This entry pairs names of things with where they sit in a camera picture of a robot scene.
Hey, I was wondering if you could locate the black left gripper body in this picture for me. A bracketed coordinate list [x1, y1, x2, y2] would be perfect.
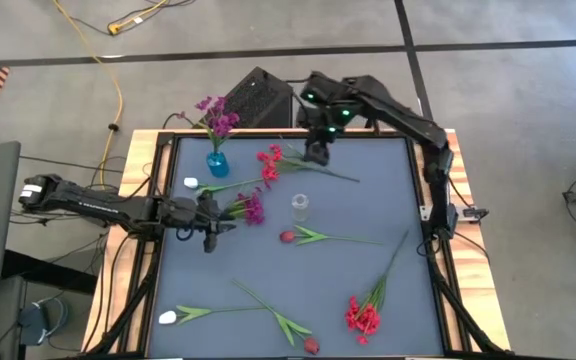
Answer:
[195, 191, 225, 254]

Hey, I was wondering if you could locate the clear glass vase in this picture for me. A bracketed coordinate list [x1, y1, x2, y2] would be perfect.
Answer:
[290, 193, 311, 223]

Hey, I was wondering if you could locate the black floor bar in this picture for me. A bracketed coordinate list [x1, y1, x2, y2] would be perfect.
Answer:
[1, 248, 99, 296]

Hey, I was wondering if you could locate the grey pedal with cable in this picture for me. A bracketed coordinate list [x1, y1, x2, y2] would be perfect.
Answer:
[17, 297, 69, 347]

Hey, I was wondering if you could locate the blue glass vase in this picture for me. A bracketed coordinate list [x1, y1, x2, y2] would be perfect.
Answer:
[205, 149, 231, 179]

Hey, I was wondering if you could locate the black aluminium table frame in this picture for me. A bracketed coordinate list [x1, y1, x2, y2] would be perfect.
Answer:
[80, 128, 514, 360]

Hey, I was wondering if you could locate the long yellow extension cord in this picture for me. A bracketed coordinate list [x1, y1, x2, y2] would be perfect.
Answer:
[51, 0, 125, 187]

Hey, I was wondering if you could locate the purple flower bunch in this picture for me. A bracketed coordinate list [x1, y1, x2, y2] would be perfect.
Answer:
[175, 95, 242, 156]
[222, 188, 267, 226]

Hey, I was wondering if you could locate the black perforated computer case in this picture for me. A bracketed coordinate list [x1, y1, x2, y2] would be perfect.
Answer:
[202, 66, 294, 130]

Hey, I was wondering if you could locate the black floor cable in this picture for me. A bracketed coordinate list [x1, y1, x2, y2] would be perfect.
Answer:
[70, 0, 197, 37]

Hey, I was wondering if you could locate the dark red artificial tulip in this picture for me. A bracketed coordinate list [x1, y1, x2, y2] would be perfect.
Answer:
[231, 279, 321, 356]
[279, 224, 383, 247]

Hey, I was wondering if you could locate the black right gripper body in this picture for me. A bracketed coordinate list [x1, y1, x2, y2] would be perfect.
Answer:
[305, 119, 342, 149]

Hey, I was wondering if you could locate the white artificial tulip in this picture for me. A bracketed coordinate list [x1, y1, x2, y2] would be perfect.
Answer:
[183, 176, 265, 197]
[158, 303, 269, 327]

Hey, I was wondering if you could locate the blue-grey table mat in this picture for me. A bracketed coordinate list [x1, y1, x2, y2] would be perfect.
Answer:
[147, 137, 444, 357]

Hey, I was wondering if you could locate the yellow cord with plug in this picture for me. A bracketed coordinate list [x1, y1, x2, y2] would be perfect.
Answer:
[107, 0, 170, 36]

